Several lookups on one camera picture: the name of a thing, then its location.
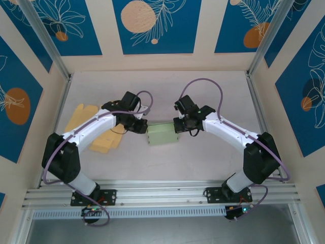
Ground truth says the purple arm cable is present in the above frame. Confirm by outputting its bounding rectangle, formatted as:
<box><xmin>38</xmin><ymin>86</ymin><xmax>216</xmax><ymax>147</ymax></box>
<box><xmin>179</xmin><ymin>77</ymin><xmax>291</xmax><ymax>221</ymax></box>
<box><xmin>42</xmin><ymin>90</ymin><xmax>154</xmax><ymax>227</ymax></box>

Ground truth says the aluminium side rail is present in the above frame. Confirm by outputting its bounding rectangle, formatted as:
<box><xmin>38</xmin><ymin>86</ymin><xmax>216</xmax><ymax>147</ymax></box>
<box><xmin>38</xmin><ymin>76</ymin><xmax>73</xmax><ymax>189</ymax></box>
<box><xmin>245</xmin><ymin>71</ymin><xmax>286</xmax><ymax>184</ymax></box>

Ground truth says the small electronics board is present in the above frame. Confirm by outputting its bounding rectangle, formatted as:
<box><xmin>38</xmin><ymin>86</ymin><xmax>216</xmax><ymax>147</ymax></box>
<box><xmin>225</xmin><ymin>204</ymin><xmax>254</xmax><ymax>220</ymax></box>
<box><xmin>81</xmin><ymin>206</ymin><xmax>104</xmax><ymax>217</ymax></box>

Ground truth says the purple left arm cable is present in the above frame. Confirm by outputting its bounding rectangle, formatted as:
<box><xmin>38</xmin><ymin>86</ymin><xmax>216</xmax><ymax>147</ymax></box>
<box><xmin>42</xmin><ymin>90</ymin><xmax>154</xmax><ymax>227</ymax></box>

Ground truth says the grey slotted cable duct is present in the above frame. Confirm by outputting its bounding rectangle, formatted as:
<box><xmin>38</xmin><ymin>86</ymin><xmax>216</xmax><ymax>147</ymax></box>
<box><xmin>32</xmin><ymin>205</ymin><xmax>226</xmax><ymax>220</ymax></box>

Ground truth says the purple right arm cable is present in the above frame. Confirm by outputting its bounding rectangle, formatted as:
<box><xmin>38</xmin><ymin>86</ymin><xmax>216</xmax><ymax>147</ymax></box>
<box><xmin>179</xmin><ymin>77</ymin><xmax>291</xmax><ymax>221</ymax></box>

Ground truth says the aluminium frame post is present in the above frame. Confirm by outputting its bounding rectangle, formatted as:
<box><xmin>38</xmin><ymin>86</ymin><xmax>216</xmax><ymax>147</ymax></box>
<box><xmin>18</xmin><ymin>0</ymin><xmax>73</xmax><ymax>82</ymax></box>
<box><xmin>247</xmin><ymin>0</ymin><xmax>293</xmax><ymax>78</ymax></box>

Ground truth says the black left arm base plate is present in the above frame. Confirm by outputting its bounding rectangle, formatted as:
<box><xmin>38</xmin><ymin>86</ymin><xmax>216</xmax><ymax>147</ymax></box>
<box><xmin>70</xmin><ymin>188</ymin><xmax>118</xmax><ymax>207</ymax></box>

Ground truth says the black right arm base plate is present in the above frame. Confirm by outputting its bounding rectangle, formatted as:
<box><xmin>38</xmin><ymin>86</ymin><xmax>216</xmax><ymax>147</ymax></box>
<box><xmin>204</xmin><ymin>187</ymin><xmax>253</xmax><ymax>204</ymax></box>

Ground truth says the aluminium mounting rail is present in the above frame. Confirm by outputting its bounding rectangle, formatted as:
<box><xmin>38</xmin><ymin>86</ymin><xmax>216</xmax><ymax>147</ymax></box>
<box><xmin>21</xmin><ymin>179</ymin><xmax>302</xmax><ymax>210</ymax></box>

